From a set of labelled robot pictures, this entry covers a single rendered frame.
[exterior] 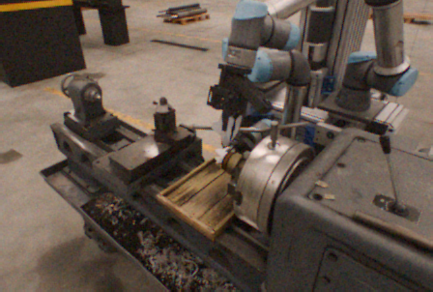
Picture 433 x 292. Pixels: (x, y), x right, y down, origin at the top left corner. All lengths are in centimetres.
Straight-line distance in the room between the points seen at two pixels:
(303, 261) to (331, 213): 18
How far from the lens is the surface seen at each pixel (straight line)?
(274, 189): 85
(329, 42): 157
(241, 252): 109
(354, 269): 77
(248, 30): 73
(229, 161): 105
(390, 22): 113
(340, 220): 70
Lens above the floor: 173
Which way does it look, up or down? 31 degrees down
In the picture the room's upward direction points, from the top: straight up
